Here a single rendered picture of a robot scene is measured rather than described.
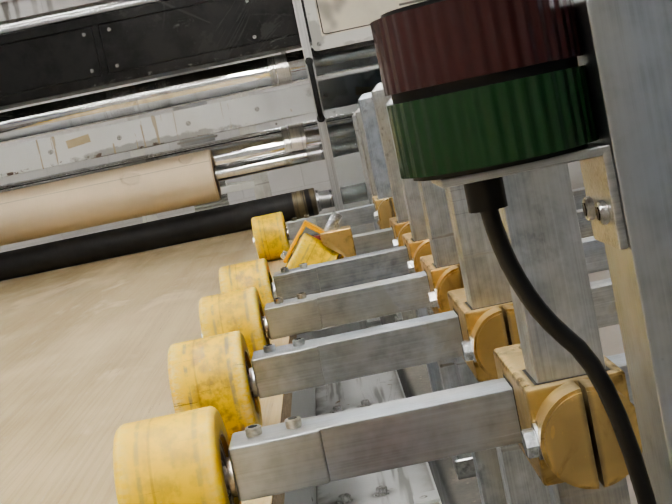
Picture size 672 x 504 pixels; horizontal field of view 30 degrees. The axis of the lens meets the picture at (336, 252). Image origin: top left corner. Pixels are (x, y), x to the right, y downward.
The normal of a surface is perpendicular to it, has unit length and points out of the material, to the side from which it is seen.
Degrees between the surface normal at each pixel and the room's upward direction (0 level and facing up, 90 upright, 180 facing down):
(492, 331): 90
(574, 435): 90
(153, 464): 56
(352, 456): 90
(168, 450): 45
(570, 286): 90
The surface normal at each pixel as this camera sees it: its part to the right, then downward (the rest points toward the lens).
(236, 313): -0.10, -0.44
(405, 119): -0.85, 0.23
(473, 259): 0.02, 0.11
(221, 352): -0.14, -0.66
